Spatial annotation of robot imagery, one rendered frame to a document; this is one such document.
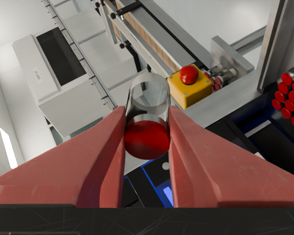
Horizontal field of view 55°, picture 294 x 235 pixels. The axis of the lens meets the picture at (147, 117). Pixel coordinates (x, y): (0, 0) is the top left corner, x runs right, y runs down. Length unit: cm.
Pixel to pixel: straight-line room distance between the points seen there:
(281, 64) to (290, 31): 7
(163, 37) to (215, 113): 39
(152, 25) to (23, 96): 695
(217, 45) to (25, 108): 693
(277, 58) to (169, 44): 41
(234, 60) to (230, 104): 12
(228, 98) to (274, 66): 11
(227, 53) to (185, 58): 17
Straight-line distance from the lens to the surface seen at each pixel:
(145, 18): 98
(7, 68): 878
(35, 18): 941
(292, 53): 53
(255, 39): 95
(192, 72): 59
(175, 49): 85
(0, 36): 951
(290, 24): 49
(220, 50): 70
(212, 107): 58
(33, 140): 681
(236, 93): 61
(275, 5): 52
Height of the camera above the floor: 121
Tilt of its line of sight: 9 degrees down
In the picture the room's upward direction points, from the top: 119 degrees counter-clockwise
